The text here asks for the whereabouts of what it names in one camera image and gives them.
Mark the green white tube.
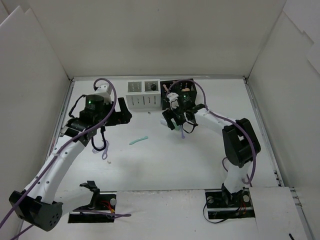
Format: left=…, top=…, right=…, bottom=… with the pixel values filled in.
left=160, top=118, right=181, bottom=131

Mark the purple eyebrow razor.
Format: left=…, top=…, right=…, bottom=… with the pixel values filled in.
left=180, top=127, right=186, bottom=139

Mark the beige beauty sponge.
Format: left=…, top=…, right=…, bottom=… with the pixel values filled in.
left=181, top=87, right=191, bottom=92

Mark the clear bottle black cap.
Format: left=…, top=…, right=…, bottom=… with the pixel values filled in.
left=149, top=83, right=158, bottom=91

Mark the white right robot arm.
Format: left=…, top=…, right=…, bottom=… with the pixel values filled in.
left=162, top=92, right=261, bottom=206

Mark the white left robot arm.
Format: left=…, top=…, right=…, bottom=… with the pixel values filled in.
left=9, top=94, right=132, bottom=232

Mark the black slotted organizer box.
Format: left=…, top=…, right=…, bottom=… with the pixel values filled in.
left=159, top=78, right=197, bottom=110

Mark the white slotted organizer box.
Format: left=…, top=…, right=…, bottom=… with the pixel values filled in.
left=125, top=79, right=161, bottom=110

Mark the teal eyebrow razor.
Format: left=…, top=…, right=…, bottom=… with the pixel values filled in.
left=129, top=136, right=149, bottom=146

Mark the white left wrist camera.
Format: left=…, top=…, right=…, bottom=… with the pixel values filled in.
left=94, top=84, right=113, bottom=104

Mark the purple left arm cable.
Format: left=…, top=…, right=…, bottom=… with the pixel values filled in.
left=0, top=77, right=132, bottom=240

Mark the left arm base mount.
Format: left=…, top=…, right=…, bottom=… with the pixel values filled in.
left=67, top=192, right=117, bottom=224

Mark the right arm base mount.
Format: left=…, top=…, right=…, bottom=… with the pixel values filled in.
left=202, top=189, right=256, bottom=224

